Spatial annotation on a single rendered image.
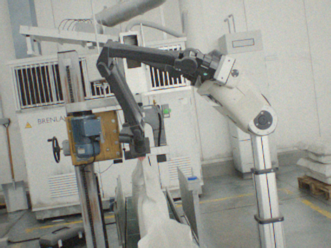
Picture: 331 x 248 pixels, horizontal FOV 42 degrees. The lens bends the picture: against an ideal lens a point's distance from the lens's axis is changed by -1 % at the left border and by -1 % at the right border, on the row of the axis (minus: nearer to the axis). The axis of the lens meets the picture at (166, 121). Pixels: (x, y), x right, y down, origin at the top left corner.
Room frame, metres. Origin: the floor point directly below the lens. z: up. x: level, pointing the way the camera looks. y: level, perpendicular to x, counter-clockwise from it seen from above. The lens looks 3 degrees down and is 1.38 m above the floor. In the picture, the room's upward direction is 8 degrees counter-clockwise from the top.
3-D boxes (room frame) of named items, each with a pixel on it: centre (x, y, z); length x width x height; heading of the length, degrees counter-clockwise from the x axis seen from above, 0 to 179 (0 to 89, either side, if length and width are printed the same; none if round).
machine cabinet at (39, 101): (6.01, 0.78, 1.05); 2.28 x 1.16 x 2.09; 95
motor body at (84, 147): (2.62, 0.49, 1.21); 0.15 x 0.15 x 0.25
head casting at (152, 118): (2.92, 0.15, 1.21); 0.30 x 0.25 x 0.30; 5
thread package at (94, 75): (2.64, 0.35, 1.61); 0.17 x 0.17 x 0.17
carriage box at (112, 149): (2.86, 0.49, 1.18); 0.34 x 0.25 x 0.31; 95
